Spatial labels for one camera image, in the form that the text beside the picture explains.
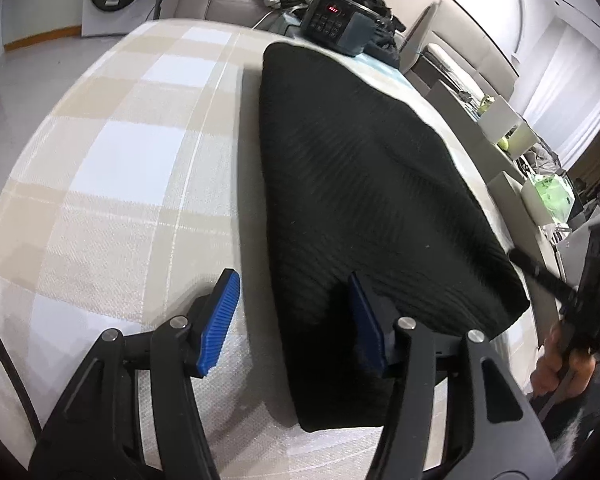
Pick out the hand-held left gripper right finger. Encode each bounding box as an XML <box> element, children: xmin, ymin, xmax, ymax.
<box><xmin>349</xmin><ymin>272</ymin><xmax>558</xmax><ymax>480</ymax></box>

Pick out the grey side counter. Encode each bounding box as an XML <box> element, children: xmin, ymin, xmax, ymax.
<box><xmin>427</xmin><ymin>80</ymin><xmax>566</xmax><ymax>281</ymax></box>

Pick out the black knit sweater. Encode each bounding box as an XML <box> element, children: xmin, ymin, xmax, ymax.
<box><xmin>257</xmin><ymin>41</ymin><xmax>531</xmax><ymax>433</ymax></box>

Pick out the beige chair back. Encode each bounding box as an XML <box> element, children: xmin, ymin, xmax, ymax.
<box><xmin>399</xmin><ymin>0</ymin><xmax>441</xmax><ymax>73</ymax></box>

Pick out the black cable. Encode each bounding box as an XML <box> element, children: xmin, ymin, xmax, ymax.
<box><xmin>0</xmin><ymin>300</ymin><xmax>46</xmax><ymax>433</ymax></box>

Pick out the white storage box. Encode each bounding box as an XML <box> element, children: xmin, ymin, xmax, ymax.
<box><xmin>480</xmin><ymin>96</ymin><xmax>538</xmax><ymax>156</ymax></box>

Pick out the black keypad device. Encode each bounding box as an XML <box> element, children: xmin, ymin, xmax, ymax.
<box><xmin>300</xmin><ymin>0</ymin><xmax>381</xmax><ymax>57</ymax></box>

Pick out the green plastic bag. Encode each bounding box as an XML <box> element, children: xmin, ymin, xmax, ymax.
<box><xmin>534</xmin><ymin>174</ymin><xmax>576</xmax><ymax>223</ymax></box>

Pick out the person's right forearm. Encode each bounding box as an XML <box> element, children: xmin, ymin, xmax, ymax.
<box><xmin>537</xmin><ymin>360</ymin><xmax>600</xmax><ymax>466</ymax></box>

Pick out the pile of black clothes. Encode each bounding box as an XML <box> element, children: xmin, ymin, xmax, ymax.
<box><xmin>310</xmin><ymin>0</ymin><xmax>406</xmax><ymax>68</ymax></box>

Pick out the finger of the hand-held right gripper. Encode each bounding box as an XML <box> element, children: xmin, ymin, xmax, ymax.
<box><xmin>509</xmin><ymin>249</ymin><xmax>576</xmax><ymax>301</ymax></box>

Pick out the white sofa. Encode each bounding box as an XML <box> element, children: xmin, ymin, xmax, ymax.
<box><xmin>425</xmin><ymin>42</ymin><xmax>520</xmax><ymax>98</ymax></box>

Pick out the white curtain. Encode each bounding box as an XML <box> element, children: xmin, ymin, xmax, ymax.
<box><xmin>522</xmin><ymin>15</ymin><xmax>600</xmax><ymax>171</ymax></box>

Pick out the person's right hand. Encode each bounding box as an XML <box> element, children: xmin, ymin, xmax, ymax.
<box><xmin>530</xmin><ymin>321</ymin><xmax>598</xmax><ymax>402</ymax></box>

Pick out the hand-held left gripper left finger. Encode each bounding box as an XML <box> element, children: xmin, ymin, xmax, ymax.
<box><xmin>29</xmin><ymin>268</ymin><xmax>242</xmax><ymax>480</ymax></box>

